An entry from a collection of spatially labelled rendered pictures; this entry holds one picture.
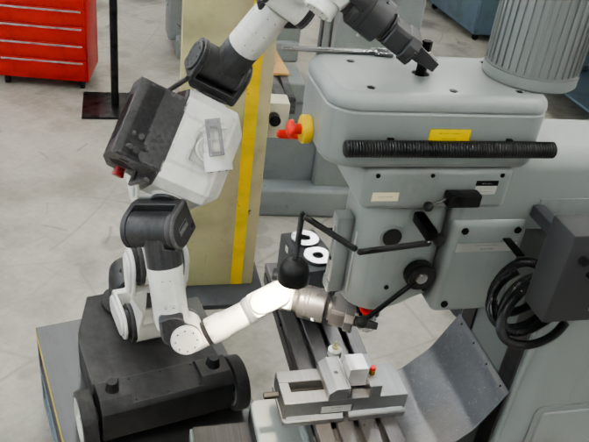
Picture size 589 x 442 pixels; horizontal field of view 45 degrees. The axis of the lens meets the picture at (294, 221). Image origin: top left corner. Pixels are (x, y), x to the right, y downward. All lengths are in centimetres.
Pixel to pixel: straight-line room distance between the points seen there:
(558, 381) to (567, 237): 64
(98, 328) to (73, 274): 126
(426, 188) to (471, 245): 21
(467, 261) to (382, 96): 49
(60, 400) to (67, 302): 114
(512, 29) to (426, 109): 25
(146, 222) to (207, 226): 190
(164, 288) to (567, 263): 93
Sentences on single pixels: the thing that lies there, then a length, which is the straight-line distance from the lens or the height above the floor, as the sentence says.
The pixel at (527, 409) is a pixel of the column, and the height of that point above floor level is 106.
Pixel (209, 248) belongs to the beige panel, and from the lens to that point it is 371.
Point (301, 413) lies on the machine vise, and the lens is 193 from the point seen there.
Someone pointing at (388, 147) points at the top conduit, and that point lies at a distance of 137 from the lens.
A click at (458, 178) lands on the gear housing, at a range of 152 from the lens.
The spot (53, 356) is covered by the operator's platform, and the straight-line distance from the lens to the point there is 292.
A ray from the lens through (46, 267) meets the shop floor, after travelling 406.
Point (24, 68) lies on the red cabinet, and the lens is 626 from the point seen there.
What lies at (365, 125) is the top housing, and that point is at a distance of 137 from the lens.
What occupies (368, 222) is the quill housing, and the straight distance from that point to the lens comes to 156.
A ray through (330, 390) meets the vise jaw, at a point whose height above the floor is 103.
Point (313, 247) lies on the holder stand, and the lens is 224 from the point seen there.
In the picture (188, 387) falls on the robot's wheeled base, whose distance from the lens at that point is 250.
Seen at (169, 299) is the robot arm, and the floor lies 126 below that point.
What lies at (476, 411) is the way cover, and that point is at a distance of 203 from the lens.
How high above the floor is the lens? 237
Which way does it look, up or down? 32 degrees down
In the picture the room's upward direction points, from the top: 8 degrees clockwise
